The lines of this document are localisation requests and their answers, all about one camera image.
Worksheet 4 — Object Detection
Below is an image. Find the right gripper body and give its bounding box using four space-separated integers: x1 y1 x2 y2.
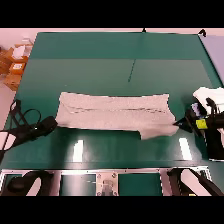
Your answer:
181 108 203 134

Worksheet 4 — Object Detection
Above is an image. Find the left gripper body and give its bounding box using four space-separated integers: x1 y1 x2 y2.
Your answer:
34 115 59 136

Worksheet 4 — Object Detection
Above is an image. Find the white garment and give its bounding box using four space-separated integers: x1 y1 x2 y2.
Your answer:
54 91 180 141
192 86 224 116

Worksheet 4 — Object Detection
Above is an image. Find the brown cardboard box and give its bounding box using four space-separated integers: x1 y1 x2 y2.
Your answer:
3 73 24 92
8 61 29 76

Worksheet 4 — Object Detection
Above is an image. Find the black cable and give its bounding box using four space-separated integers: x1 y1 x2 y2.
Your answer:
19 107 43 130

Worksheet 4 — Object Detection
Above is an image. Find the silver frame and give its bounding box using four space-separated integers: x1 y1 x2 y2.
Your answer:
0 167 224 197

